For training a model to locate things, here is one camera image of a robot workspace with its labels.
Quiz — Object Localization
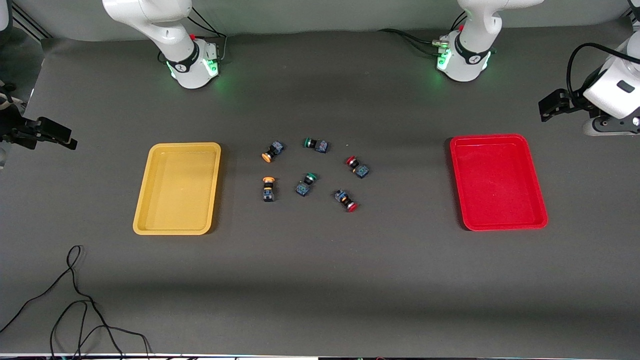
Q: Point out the red push button switch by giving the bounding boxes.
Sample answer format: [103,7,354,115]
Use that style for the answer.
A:
[345,155,371,179]
[333,189,359,213]

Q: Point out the red plastic tray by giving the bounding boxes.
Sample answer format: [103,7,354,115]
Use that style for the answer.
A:
[449,133,549,232]

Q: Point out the yellow plastic tray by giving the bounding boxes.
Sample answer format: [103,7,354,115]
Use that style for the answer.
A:
[132,142,222,236]

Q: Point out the dark grey table mat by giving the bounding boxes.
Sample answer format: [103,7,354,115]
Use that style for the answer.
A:
[0,25,640,359]

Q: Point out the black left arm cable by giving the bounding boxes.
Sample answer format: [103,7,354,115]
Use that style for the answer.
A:
[566,42,632,102]

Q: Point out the aluminium frame rail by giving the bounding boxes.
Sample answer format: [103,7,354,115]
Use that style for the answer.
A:
[9,4,52,42]

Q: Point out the thin black loose cable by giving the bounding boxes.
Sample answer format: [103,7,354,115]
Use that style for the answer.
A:
[0,245,151,360]

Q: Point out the black left arm base cables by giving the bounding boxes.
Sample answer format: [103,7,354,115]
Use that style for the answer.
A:
[379,12,468,57]

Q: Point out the black arm base cables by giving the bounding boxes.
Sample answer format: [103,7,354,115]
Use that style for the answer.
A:
[187,7,229,64]
[379,12,468,57]

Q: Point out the black right arm base cables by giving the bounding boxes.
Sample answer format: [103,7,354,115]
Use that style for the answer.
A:
[187,7,229,64]

